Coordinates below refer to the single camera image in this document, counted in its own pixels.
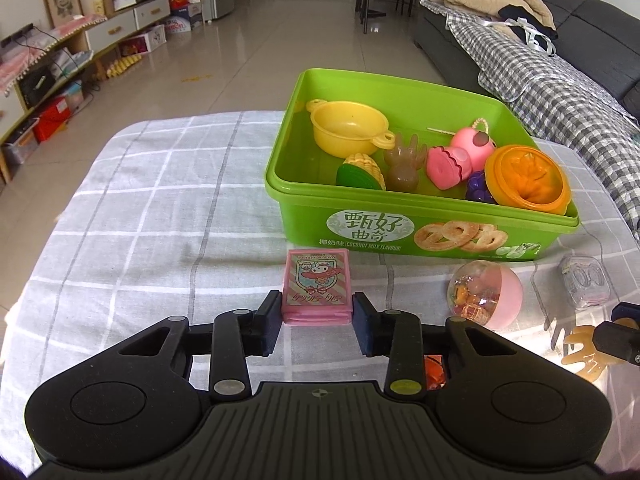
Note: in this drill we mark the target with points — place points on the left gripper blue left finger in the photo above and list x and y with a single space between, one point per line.
266 324

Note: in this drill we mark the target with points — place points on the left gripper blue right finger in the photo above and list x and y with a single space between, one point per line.
373 328

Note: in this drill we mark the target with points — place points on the pink card box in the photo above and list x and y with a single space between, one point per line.
317 289

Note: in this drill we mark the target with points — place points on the clear contact lens case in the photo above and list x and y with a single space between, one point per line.
585 282

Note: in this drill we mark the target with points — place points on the toy corn cob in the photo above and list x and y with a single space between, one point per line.
360 171

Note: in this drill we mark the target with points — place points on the brown rubber hand toy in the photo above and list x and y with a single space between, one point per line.
404 161

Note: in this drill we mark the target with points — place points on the purple toy grapes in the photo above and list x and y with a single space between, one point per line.
477 189

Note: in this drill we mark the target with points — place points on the orange toy lid dish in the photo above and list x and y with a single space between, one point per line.
523 177

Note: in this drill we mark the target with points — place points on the yellow toy pot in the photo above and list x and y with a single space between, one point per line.
344 128

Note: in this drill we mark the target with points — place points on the pink pig toy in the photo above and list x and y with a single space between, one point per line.
466 154

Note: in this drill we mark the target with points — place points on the orange brown dinosaur figure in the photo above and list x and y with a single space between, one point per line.
434 372

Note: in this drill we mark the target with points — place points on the beige rubber hand toy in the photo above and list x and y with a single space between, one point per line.
594 362

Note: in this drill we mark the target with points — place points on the pink capsule ball toy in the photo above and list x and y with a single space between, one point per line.
486 293

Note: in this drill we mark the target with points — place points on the grey checked tablecloth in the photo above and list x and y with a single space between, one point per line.
173 219

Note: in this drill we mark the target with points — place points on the green plastic cookie box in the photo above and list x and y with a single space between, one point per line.
385 164

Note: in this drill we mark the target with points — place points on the grey plaid blanket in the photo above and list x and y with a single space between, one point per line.
553 101

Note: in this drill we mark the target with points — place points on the red storage box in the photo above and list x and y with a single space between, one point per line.
52 118

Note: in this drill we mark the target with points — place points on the dark grey sofa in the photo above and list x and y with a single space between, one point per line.
597 38

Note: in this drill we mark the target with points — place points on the wooden tv cabinet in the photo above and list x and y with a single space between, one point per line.
44 62

